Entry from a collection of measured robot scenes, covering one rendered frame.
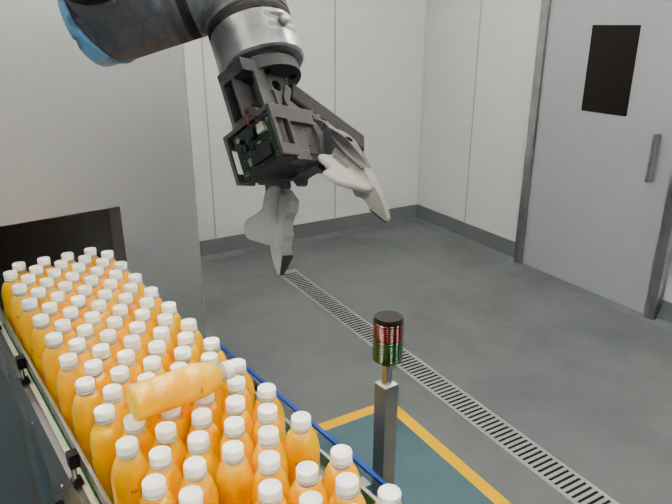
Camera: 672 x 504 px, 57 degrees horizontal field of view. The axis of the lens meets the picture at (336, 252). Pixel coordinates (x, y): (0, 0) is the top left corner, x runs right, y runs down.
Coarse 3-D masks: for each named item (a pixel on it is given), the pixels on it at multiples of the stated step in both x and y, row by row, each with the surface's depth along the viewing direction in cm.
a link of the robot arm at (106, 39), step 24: (120, 0) 58; (144, 0) 60; (168, 0) 62; (72, 24) 61; (96, 24) 61; (120, 24) 61; (144, 24) 62; (168, 24) 63; (192, 24) 64; (96, 48) 63; (120, 48) 64; (144, 48) 65
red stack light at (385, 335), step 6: (378, 324) 126; (402, 324) 126; (378, 330) 126; (384, 330) 125; (390, 330) 125; (396, 330) 125; (402, 330) 127; (378, 336) 126; (384, 336) 125; (390, 336) 125; (396, 336) 126; (402, 336) 127; (384, 342) 126; (390, 342) 126; (396, 342) 126
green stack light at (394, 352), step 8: (376, 344) 127; (384, 344) 126; (392, 344) 126; (400, 344) 127; (376, 352) 128; (384, 352) 127; (392, 352) 127; (400, 352) 128; (376, 360) 128; (384, 360) 127; (392, 360) 127; (400, 360) 129
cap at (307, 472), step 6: (300, 462) 107; (306, 462) 107; (312, 462) 107; (300, 468) 105; (306, 468) 105; (312, 468) 105; (300, 474) 104; (306, 474) 104; (312, 474) 104; (300, 480) 104; (306, 480) 104; (312, 480) 104
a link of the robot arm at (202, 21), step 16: (192, 0) 62; (208, 0) 62; (224, 0) 61; (240, 0) 60; (256, 0) 60; (272, 0) 61; (192, 16) 63; (208, 16) 62; (224, 16) 61; (208, 32) 63
